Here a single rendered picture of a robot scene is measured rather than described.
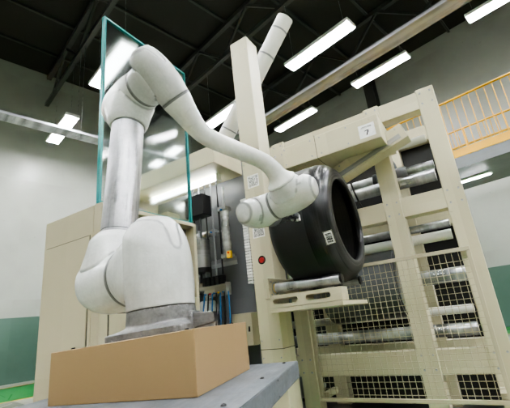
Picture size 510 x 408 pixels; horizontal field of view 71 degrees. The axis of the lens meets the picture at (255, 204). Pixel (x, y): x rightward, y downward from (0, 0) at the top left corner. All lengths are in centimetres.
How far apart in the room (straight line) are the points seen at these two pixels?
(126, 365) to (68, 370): 13
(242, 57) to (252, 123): 48
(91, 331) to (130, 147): 69
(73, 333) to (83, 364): 77
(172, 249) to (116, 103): 59
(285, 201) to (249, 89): 124
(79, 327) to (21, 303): 881
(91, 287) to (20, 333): 933
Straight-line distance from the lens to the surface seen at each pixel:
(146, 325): 81
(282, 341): 187
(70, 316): 160
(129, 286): 84
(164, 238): 84
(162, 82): 117
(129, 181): 111
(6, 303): 1028
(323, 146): 219
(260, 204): 122
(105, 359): 78
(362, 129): 214
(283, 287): 176
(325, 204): 160
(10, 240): 1051
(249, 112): 222
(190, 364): 69
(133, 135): 119
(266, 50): 278
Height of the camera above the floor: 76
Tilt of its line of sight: 18 degrees up
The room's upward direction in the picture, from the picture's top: 6 degrees counter-clockwise
